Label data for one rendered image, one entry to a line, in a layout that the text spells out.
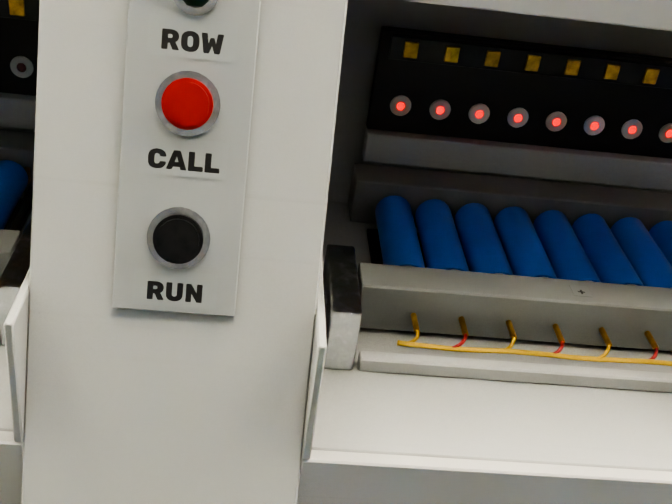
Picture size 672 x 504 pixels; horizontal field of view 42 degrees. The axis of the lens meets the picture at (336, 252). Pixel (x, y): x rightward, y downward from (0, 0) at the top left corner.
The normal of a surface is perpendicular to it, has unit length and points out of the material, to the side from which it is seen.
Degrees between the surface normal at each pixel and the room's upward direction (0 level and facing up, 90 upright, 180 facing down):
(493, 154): 111
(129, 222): 90
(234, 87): 90
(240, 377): 90
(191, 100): 90
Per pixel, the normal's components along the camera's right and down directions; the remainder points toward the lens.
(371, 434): 0.12, -0.84
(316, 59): 0.08, 0.20
